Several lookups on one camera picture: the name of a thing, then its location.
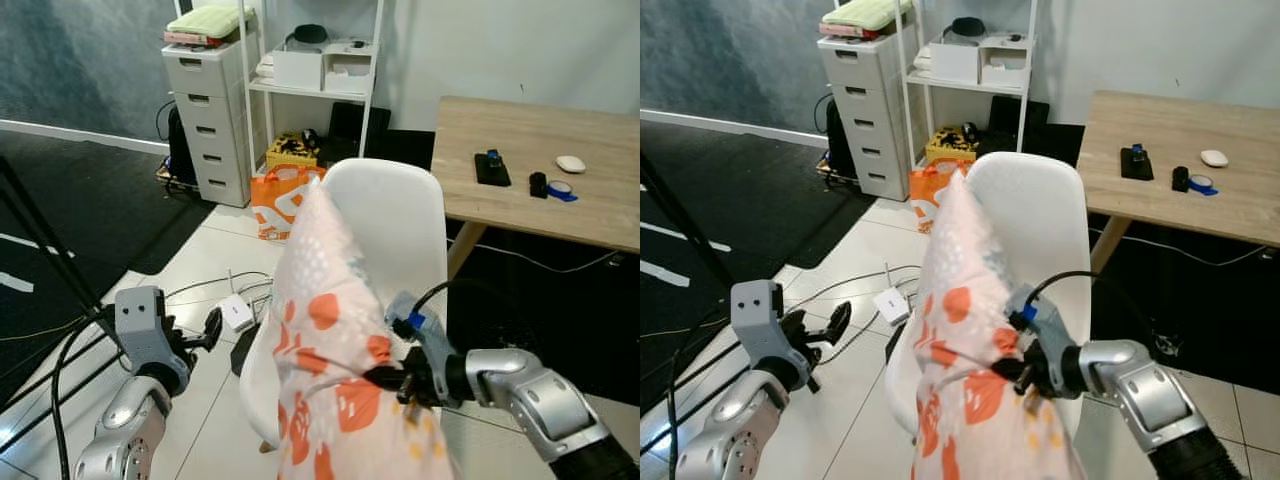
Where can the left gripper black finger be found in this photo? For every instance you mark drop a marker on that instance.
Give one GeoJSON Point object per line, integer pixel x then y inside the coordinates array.
{"type": "Point", "coordinates": [213, 328]}
{"type": "Point", "coordinates": [840, 320]}
{"type": "Point", "coordinates": [798, 321]}
{"type": "Point", "coordinates": [173, 326]}

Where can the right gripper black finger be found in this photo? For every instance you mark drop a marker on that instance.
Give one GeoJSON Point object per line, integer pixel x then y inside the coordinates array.
{"type": "Point", "coordinates": [385, 377]}
{"type": "Point", "coordinates": [1009, 372]}

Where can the pink pillow with orange dots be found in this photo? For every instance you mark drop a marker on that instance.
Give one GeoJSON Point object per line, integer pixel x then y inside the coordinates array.
{"type": "Point", "coordinates": [330, 340]}
{"type": "Point", "coordinates": [970, 330]}

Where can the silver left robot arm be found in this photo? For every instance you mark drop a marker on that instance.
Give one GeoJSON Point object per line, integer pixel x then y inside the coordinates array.
{"type": "Point", "coordinates": [125, 440]}
{"type": "Point", "coordinates": [740, 430]}

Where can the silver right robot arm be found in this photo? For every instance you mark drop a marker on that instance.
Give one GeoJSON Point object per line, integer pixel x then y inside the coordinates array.
{"type": "Point", "coordinates": [540, 395]}
{"type": "Point", "coordinates": [1150, 385]}

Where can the white plastic chair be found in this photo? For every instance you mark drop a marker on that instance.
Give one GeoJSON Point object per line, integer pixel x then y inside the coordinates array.
{"type": "Point", "coordinates": [1040, 210]}
{"type": "Point", "coordinates": [400, 220]}

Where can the white power adapter box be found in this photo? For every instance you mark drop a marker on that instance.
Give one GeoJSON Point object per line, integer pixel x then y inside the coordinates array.
{"type": "Point", "coordinates": [890, 306]}
{"type": "Point", "coordinates": [237, 312]}

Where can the black floor mat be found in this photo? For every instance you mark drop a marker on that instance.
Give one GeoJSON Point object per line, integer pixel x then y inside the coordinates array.
{"type": "Point", "coordinates": [80, 200]}
{"type": "Point", "coordinates": [760, 200]}

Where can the orange shopping bag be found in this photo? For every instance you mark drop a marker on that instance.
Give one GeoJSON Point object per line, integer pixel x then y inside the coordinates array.
{"type": "Point", "coordinates": [275, 200]}
{"type": "Point", "coordinates": [928, 195]}

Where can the black tripod leg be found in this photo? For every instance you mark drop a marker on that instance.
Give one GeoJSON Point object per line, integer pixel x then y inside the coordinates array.
{"type": "Point", "coordinates": [40, 220]}
{"type": "Point", "coordinates": [690, 228]}

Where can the yellow crate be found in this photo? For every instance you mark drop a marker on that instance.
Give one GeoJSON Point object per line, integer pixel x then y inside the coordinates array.
{"type": "Point", "coordinates": [290, 152]}
{"type": "Point", "coordinates": [950, 148]}

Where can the white drawer cabinet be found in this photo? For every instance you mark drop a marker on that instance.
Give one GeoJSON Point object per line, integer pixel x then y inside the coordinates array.
{"type": "Point", "coordinates": [205, 110]}
{"type": "Point", "coordinates": [865, 100]}

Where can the small black cylinder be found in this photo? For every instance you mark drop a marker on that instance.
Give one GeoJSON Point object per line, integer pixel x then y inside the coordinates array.
{"type": "Point", "coordinates": [539, 185]}
{"type": "Point", "coordinates": [1181, 180]}

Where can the black flat case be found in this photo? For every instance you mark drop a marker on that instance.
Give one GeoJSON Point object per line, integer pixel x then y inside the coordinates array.
{"type": "Point", "coordinates": [1015, 112]}
{"type": "Point", "coordinates": [355, 120]}

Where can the white metal shelf rack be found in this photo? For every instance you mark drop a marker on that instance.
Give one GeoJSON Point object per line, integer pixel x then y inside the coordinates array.
{"type": "Point", "coordinates": [960, 83]}
{"type": "Point", "coordinates": [310, 90]}

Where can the white closed storage box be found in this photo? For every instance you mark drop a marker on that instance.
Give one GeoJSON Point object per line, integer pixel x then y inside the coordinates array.
{"type": "Point", "coordinates": [297, 70]}
{"type": "Point", "coordinates": [953, 63]}

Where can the light wooden table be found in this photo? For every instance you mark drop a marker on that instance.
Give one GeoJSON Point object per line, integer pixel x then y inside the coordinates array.
{"type": "Point", "coordinates": [1180, 120]}
{"type": "Point", "coordinates": [540, 125]}

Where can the flat pink box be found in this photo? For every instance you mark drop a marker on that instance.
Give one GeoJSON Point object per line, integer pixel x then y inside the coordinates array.
{"type": "Point", "coordinates": [185, 39]}
{"type": "Point", "coordinates": [840, 31]}

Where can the white open storage box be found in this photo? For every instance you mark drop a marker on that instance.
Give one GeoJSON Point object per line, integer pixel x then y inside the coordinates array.
{"type": "Point", "coordinates": [1005, 68]}
{"type": "Point", "coordinates": [350, 75]}

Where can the green folded cushion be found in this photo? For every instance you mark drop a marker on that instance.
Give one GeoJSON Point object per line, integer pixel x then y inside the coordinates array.
{"type": "Point", "coordinates": [210, 20]}
{"type": "Point", "coordinates": [870, 12]}

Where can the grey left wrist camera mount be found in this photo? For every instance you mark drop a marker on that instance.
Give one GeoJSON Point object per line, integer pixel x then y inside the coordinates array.
{"type": "Point", "coordinates": [138, 320]}
{"type": "Point", "coordinates": [757, 312]}

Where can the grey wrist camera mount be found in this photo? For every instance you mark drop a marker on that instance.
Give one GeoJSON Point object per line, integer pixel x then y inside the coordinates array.
{"type": "Point", "coordinates": [1045, 325]}
{"type": "Point", "coordinates": [425, 335]}
{"type": "Point", "coordinates": [138, 320]}
{"type": "Point", "coordinates": [757, 312]}

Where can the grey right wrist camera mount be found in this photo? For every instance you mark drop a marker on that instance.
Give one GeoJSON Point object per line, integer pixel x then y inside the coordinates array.
{"type": "Point", "coordinates": [1045, 325]}
{"type": "Point", "coordinates": [425, 335]}

